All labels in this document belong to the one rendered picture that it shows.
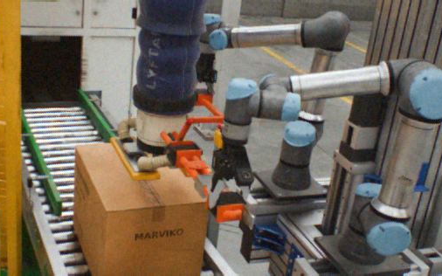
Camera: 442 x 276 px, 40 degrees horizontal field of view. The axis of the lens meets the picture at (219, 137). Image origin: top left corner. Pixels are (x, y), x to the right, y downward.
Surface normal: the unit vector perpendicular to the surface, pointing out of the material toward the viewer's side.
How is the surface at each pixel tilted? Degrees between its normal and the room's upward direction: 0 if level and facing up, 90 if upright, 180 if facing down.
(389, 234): 98
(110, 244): 90
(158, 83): 79
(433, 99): 82
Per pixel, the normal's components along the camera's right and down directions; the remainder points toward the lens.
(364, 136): 0.35, 0.39
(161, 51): -0.21, 0.00
